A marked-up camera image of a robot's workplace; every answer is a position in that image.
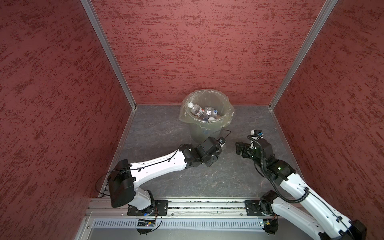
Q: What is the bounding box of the blue label Pocari bottle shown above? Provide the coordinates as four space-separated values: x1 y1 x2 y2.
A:
204 107 218 119

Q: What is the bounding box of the red white label water bottle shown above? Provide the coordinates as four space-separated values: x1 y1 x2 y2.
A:
188 102 204 118

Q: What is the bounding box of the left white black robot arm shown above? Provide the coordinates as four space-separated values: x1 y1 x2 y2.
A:
107 137 226 214

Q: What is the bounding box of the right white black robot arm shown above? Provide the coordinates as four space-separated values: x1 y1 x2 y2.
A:
236 134 367 240

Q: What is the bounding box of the grey mesh waste bin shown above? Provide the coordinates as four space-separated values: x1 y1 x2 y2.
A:
182 90 230 144

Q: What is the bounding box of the clear plastic bin liner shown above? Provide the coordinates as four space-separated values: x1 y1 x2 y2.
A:
179 90 235 131

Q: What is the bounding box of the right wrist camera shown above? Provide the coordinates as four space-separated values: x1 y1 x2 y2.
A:
251 130 264 137

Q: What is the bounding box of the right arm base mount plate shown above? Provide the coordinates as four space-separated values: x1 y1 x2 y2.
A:
244 200 280 217

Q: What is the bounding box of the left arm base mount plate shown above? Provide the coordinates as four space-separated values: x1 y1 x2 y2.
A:
127 200 169 217

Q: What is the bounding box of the white slotted cable duct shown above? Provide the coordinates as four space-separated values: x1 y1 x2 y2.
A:
92 219 264 232

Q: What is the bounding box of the right circuit board under rail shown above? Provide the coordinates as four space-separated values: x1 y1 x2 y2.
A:
263 219 279 235

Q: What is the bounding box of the circuit board under rail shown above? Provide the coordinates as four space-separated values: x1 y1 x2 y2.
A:
263 219 279 235
137 219 157 228

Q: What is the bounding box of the left circuit board under rail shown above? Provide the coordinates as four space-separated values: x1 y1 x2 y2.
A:
137 219 157 228

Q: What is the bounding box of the left corner aluminium post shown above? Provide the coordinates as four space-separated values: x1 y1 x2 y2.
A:
81 0 137 111

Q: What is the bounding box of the corner aluminium post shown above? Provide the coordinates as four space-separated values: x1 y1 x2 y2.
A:
81 0 137 111
269 0 338 111

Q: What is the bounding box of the aluminium front rail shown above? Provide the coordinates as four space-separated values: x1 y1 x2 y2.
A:
85 197 273 219

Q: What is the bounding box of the right corner aluminium post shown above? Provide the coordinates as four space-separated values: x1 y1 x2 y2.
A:
269 0 338 111

